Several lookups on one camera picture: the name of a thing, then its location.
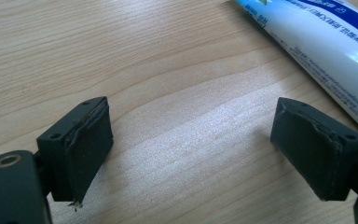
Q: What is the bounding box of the white and blue toothpaste tube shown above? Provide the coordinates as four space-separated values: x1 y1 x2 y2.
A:
234 0 358 142

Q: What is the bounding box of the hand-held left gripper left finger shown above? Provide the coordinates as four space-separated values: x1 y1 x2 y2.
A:
35 95 115 209

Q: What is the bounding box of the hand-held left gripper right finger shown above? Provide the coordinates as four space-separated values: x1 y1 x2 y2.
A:
269 96 358 202

